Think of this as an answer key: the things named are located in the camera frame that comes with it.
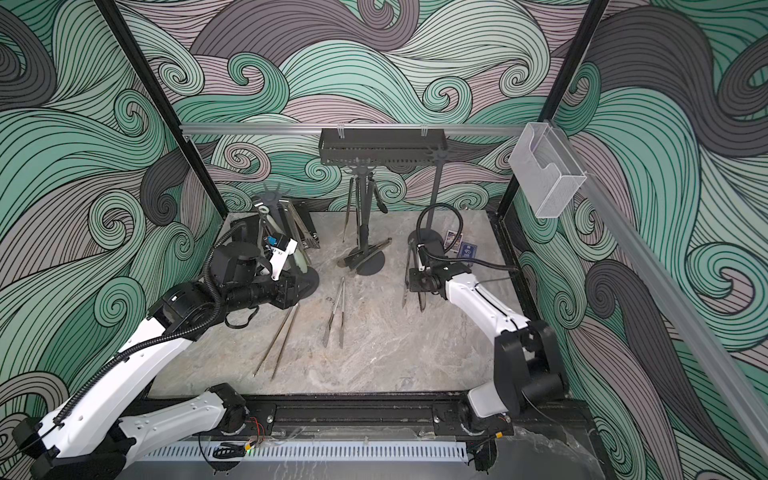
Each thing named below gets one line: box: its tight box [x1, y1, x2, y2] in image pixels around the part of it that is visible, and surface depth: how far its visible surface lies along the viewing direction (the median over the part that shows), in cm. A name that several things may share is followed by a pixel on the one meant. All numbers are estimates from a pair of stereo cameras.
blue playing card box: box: [457, 241, 477, 267], surface depth 109 cm
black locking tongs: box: [359, 172, 389, 255], surface depth 84 cm
